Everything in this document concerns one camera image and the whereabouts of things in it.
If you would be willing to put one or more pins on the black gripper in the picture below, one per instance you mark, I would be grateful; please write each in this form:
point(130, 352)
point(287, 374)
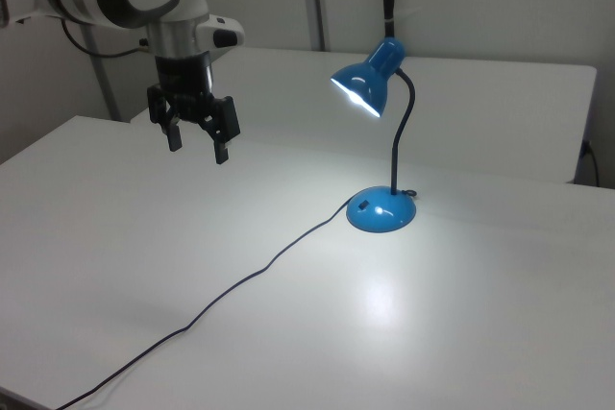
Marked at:
point(185, 76)

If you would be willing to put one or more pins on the blue gooseneck desk lamp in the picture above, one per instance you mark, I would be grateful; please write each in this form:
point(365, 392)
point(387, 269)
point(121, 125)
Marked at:
point(382, 210)

